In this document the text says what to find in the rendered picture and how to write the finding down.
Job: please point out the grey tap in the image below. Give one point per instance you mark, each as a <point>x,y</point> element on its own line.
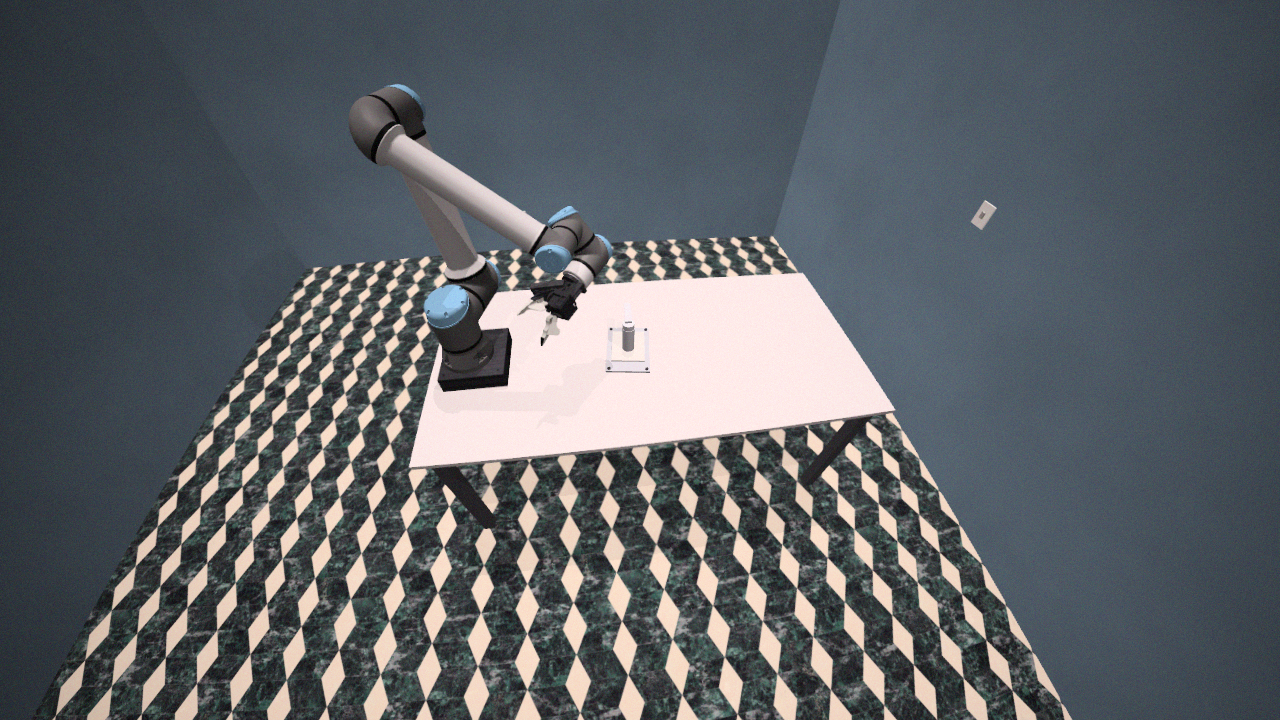
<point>628,345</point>

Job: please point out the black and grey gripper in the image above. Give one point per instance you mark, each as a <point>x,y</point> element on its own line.
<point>552,298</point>

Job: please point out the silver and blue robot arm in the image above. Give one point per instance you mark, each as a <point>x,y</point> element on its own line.
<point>454,313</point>

